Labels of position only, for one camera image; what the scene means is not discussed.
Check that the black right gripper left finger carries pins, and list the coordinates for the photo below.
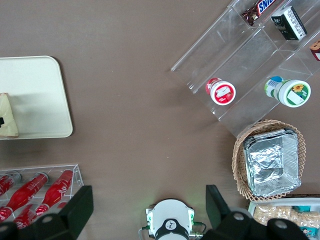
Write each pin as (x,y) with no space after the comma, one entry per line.
(62,225)

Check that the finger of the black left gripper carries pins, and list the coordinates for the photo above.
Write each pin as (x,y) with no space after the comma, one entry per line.
(2,122)

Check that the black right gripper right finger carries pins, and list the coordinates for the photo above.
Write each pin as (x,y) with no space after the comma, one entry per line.
(225,222)

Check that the triangular sandwich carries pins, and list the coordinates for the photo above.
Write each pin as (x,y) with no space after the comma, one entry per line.
(8,112)

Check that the white rectangular snack tray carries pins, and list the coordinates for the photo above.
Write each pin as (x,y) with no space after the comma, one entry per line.
(251,207)

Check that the cream plastic serving tray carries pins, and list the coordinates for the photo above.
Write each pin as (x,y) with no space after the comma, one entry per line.
(37,100)

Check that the light tan wicker basket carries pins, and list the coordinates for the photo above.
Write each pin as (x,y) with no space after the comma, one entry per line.
(238,165)

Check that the red cola bottle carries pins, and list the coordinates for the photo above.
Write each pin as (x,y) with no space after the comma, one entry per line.
(23,217)
(27,191)
(6,185)
(5,214)
(58,187)

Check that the clear acrylic bottle rack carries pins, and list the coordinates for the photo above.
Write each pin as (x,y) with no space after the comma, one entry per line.
(77,180)

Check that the clear bag of puffed snacks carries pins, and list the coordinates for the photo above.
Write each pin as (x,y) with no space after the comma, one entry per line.
(308,218)
(273,215)

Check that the silver foil container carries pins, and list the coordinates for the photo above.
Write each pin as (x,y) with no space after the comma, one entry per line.
(270,165)

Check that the small teal snack box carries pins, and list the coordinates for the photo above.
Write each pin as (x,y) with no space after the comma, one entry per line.
(302,208)

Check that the large teal snack box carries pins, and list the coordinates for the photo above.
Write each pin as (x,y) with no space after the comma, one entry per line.
(308,231)

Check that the red lid yoghurt cup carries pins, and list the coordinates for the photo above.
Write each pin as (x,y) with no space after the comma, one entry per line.
(222,92)

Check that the green lid yoghurt cup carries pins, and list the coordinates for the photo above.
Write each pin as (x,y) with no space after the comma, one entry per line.
(292,93)

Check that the clear acrylic step shelf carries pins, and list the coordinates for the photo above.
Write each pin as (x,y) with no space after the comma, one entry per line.
(240,62)

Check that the red cookie box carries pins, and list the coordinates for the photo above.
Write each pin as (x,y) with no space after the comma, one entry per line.
(316,50)

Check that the small black white carton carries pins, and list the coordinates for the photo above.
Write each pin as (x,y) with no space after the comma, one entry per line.
(290,23)

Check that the Snickers chocolate bar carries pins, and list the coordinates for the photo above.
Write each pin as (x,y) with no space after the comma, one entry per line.
(260,10)

